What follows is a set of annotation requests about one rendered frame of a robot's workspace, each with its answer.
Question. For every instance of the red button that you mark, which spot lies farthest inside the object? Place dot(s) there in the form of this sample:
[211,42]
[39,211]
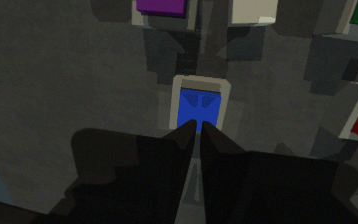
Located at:
[341,116]

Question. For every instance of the blue button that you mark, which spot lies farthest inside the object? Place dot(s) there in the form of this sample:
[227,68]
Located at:
[200,98]

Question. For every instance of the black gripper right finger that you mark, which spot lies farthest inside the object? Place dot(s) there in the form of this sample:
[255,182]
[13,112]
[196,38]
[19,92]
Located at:
[231,174]

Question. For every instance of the purple button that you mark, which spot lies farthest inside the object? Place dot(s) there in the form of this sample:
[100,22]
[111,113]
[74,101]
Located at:
[176,15]

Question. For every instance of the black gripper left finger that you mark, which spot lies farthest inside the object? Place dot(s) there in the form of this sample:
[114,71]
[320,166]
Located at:
[163,162]

